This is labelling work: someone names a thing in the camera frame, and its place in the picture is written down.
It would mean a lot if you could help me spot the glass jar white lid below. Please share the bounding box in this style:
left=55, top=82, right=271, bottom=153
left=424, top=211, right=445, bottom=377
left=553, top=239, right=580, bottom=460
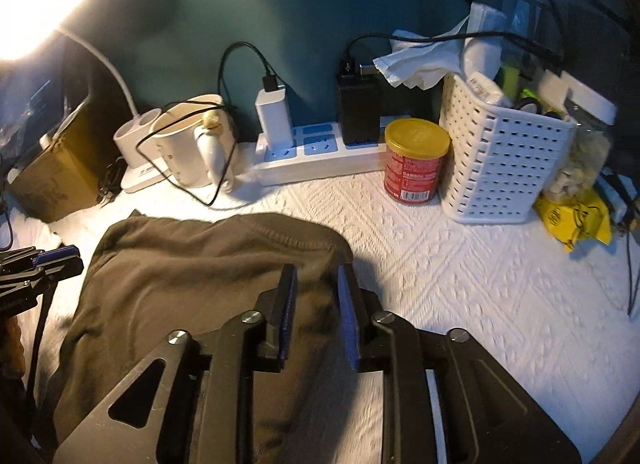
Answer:
left=535, top=70, right=617, bottom=204

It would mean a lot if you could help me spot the black power adapter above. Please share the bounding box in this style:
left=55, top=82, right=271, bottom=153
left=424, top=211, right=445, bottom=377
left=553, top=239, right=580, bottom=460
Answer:
left=335, top=57, right=381, bottom=146

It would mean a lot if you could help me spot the dark brown t-shirt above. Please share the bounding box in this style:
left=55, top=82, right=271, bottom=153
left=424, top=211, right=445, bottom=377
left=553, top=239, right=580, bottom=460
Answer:
left=48, top=213, right=354, bottom=463

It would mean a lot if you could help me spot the white desk lamp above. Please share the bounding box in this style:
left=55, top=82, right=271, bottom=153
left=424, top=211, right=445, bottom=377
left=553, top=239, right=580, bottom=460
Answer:
left=0, top=0, right=174, bottom=195

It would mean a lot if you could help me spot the cardboard box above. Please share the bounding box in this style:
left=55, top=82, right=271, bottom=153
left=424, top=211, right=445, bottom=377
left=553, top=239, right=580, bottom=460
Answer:
left=9, top=94, right=132, bottom=223

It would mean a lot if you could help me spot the white power strip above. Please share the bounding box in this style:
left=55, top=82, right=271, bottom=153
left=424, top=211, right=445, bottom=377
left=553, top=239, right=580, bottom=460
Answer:
left=254, top=117, right=395, bottom=187

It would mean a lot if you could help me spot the white usb charger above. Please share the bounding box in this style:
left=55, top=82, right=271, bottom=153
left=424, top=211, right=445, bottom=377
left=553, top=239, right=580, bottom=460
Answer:
left=255, top=85, right=294, bottom=150

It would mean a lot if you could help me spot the yellow snack packet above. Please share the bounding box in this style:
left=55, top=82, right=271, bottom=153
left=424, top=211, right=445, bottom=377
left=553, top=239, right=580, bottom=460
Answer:
left=534, top=189, right=613, bottom=253

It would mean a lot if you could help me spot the red can yellow lid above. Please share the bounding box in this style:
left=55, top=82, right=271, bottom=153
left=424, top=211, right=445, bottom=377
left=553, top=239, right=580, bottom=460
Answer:
left=383, top=117, right=451, bottom=204

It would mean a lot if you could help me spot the black coiled cable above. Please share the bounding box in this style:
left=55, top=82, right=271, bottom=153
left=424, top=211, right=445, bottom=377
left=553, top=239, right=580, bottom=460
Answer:
left=95, top=155, right=129, bottom=208

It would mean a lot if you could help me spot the tablet screen with plastic bag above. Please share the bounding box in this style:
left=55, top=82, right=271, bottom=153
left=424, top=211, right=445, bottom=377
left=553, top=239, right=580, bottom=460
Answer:
left=1, top=38, right=92, bottom=155

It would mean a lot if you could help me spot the black cable over mug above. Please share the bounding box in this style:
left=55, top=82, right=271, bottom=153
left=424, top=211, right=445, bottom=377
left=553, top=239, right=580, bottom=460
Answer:
left=134, top=99, right=239, bottom=209

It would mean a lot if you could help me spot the white cartoon mug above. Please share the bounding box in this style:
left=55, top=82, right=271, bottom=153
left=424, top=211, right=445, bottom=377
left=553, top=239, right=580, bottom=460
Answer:
left=151, top=94, right=235, bottom=191

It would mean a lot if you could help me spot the white perforated plastic basket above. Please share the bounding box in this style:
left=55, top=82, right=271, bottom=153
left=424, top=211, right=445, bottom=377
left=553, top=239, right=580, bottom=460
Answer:
left=439, top=74, right=575, bottom=225

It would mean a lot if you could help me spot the person's left hand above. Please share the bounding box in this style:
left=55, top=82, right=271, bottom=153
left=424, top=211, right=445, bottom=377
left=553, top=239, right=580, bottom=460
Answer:
left=0, top=317, right=26, bottom=378

